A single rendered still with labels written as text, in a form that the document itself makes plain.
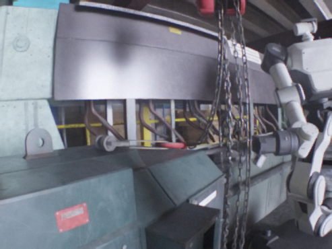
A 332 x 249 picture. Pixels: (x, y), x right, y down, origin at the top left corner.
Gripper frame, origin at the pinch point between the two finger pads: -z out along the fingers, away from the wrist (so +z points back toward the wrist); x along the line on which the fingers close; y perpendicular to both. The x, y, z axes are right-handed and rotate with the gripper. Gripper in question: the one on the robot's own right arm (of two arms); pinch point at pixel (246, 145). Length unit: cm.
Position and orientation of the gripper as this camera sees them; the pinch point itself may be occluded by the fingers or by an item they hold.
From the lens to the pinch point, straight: 69.6
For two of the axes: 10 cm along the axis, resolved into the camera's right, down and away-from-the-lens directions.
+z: 9.9, -0.3, -1.6
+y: -0.4, -10.0, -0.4
